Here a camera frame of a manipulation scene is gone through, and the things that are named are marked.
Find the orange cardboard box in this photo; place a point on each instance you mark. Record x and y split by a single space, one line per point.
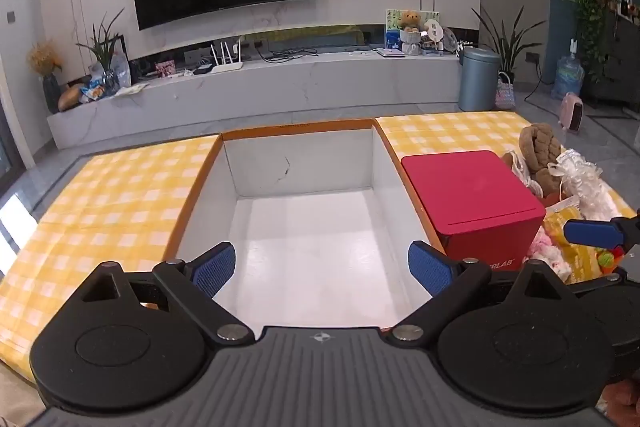
310 227

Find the vase with yellow flowers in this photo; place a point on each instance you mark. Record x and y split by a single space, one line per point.
47 72

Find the teddy bear display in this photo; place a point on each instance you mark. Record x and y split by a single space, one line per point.
392 24

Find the pink space heater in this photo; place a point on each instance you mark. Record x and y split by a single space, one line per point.
572 112

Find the brown plush slipper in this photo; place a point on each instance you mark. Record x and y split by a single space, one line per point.
537 142
545 182

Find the blue water bottle with pump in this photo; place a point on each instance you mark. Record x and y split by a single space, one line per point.
567 74

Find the brown teddy bear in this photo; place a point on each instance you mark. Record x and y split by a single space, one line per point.
411 24

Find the blue-grey trash can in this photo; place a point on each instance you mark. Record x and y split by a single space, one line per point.
477 79

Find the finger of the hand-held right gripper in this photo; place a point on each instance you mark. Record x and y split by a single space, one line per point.
592 233

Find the white router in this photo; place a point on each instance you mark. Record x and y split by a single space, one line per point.
227 64

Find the pink card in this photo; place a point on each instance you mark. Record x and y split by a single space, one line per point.
165 68

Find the red box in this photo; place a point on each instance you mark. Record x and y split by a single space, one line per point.
465 192

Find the dark cabinet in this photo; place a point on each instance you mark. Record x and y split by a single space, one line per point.
620 57

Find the blue snack bag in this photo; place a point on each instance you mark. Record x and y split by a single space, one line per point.
95 89

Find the wall switch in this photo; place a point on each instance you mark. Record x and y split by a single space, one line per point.
11 17

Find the bagged bread loaf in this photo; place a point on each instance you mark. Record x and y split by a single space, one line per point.
71 97

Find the bushy plant on cabinet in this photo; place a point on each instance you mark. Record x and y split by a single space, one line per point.
590 12

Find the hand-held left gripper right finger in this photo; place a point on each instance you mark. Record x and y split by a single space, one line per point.
430 267

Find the flat white box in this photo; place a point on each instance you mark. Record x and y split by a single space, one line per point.
390 52

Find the white marble television cabinet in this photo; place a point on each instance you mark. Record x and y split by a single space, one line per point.
300 87

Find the yellow checked blanket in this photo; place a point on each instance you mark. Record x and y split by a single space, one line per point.
115 197

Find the slim green potted plant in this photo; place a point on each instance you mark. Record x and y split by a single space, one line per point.
102 44

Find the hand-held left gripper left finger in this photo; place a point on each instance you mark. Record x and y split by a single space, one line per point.
215 269

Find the colourful small toy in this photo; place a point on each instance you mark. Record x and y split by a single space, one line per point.
607 258

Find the round white hand fan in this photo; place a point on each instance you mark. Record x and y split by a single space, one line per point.
434 31

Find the tall leafy potted plant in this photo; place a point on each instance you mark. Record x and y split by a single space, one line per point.
505 42

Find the pastel woven bag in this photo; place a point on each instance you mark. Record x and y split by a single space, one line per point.
505 94

